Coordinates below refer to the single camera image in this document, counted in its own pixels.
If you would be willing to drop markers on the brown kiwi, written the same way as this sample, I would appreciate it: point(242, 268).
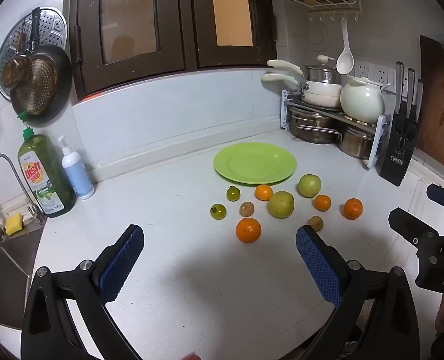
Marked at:
point(246, 209)
point(316, 223)

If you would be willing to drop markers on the large orange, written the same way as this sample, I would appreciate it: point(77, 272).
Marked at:
point(248, 230)

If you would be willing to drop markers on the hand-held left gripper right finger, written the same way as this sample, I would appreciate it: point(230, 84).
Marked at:
point(317, 270)

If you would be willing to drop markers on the green plate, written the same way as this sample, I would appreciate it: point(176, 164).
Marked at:
point(254, 163)

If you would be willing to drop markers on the green dish soap bottle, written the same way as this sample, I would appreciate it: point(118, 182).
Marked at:
point(45, 180)

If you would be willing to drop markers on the small orange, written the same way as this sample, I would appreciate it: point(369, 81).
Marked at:
point(322, 202)
point(263, 192)
point(353, 209)

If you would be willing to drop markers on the small steel pot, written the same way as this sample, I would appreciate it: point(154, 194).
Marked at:
point(355, 144)

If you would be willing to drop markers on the yellow sponge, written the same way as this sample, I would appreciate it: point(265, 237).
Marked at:
point(13, 224)

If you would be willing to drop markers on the metal strainer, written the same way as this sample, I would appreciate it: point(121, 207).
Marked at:
point(34, 88)

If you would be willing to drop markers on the dark wooden wall cabinet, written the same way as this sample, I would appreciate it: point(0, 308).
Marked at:
point(192, 18)

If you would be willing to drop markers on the white pump bottle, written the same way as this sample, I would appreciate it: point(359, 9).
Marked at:
point(77, 176)

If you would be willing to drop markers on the small brown pot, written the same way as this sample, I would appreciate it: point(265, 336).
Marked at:
point(14, 72)

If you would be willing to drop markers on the black frying pan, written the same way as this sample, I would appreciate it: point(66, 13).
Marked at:
point(61, 82)

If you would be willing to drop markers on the metal pot shelf rack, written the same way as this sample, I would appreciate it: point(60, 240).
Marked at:
point(287, 99)

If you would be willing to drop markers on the green tomato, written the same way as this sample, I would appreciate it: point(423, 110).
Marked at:
point(218, 211)
point(233, 193)

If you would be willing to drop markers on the large green apple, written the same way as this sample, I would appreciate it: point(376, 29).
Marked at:
point(281, 204)

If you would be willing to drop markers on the cream ceramic pot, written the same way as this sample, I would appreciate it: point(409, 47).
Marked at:
point(361, 101)

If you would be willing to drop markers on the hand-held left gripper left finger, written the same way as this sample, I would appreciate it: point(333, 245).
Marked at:
point(120, 266)

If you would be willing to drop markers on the white ladle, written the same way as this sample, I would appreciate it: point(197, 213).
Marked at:
point(344, 63)

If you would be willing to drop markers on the steel sink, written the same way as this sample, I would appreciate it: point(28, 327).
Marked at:
point(8, 270)

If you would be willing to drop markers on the black knife block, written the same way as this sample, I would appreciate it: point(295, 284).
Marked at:
point(396, 153)

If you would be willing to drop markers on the brown cutting board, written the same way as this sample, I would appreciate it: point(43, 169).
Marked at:
point(443, 120)

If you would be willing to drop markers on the glass cabinet door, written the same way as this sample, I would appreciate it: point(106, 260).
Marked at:
point(130, 15)
point(231, 7)

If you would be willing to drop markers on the metal faucet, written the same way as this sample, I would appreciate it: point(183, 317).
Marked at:
point(37, 215)

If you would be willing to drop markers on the large steel pot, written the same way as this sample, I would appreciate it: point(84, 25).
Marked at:
point(310, 127)

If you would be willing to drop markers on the perforated metal steamer plate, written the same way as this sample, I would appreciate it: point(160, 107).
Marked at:
point(51, 22)

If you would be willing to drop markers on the steel pot with lid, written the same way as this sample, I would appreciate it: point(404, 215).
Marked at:
point(321, 73)

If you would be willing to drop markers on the white wall socket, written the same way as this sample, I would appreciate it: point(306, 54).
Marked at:
point(363, 69)
point(383, 75)

